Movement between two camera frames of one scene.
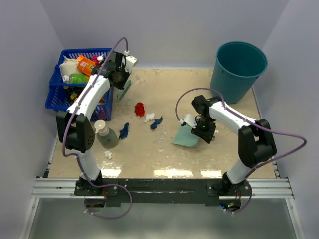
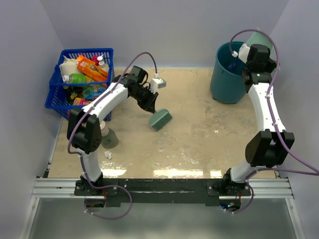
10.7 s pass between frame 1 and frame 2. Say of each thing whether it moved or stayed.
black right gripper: moved
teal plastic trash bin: stayed
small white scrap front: stayed
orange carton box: stayed
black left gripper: moved
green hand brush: moved
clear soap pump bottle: stayed
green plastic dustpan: moved
